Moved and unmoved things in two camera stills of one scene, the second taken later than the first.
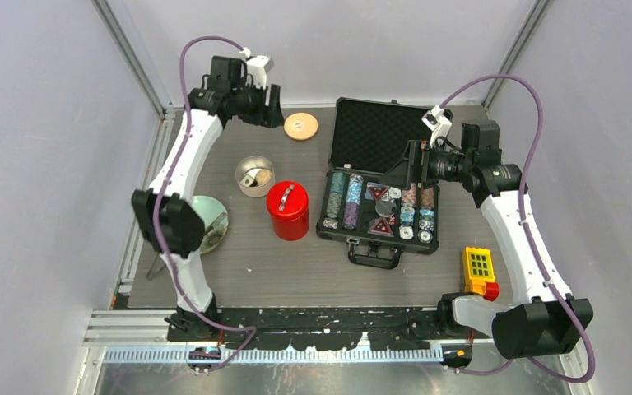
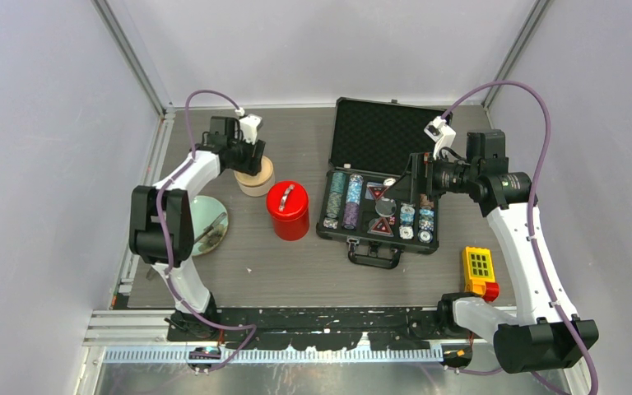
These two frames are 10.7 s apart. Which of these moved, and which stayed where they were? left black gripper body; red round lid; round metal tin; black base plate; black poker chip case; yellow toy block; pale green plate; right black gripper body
Moved: left black gripper body; right black gripper body
Stayed: red round lid; pale green plate; black poker chip case; round metal tin; black base plate; yellow toy block
